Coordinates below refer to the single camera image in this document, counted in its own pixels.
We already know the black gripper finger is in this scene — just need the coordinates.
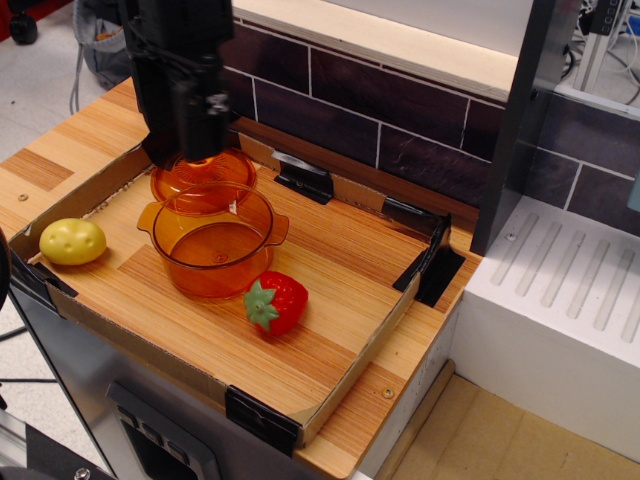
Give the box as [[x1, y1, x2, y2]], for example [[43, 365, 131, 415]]
[[177, 82, 230, 162], [141, 89, 181, 166]]

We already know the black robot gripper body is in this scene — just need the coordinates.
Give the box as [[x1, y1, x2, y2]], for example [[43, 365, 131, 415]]
[[124, 0, 234, 100]]

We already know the yellow toy potato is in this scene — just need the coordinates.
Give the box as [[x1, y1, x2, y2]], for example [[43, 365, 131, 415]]
[[39, 218, 107, 266]]

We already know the cardboard fence with black tape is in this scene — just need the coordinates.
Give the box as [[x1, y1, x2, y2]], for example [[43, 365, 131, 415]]
[[1, 118, 480, 478]]

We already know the orange transparent pot lid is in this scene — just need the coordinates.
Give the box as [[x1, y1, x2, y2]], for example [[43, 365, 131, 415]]
[[151, 148, 256, 201]]

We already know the orange transparent plastic pot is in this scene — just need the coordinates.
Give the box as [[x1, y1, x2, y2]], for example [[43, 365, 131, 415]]
[[138, 181, 289, 299]]

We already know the grey fabric bag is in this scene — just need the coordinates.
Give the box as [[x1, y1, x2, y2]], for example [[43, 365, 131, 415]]
[[72, 0, 131, 90]]

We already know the black caster wheel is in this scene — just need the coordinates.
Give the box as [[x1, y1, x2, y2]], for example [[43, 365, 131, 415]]
[[9, 12, 38, 45]]

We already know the red toy strawberry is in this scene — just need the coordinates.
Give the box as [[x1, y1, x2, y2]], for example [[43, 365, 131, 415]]
[[243, 271, 309, 336]]

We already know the white toy sink drainboard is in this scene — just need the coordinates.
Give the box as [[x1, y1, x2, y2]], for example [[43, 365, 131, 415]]
[[450, 198, 639, 460]]

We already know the dark grey vertical post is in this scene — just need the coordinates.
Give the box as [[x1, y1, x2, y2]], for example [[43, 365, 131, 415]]
[[471, 0, 581, 255]]

